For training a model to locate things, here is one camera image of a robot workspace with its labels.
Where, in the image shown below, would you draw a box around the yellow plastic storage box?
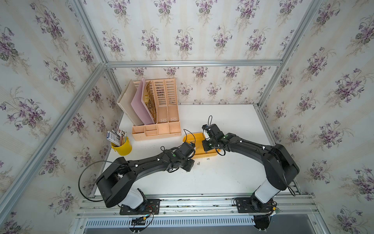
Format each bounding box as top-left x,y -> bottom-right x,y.
182,133 -> 218,160

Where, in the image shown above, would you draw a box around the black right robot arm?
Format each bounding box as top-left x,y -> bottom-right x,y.
202,124 -> 300,204

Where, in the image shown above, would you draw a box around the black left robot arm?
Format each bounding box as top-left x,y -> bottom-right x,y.
96,142 -> 195,208

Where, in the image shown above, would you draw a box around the peach plastic desk organizer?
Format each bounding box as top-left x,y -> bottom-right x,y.
132,78 -> 181,141

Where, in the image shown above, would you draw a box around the yellow pen cup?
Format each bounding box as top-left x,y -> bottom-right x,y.
111,137 -> 132,156

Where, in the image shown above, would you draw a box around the patterned brown folder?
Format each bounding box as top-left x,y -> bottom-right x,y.
143,82 -> 157,123

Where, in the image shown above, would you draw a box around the pens in cup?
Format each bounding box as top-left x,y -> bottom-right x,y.
106,129 -> 128,147

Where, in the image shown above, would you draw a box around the pink folder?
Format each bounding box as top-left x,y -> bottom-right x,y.
131,79 -> 154,125

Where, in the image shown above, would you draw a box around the beige folder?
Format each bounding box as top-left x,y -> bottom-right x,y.
116,80 -> 144,126

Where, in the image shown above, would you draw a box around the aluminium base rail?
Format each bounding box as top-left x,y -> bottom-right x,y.
71,194 -> 329,234

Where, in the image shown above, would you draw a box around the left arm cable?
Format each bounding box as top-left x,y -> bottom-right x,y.
78,160 -> 117,203

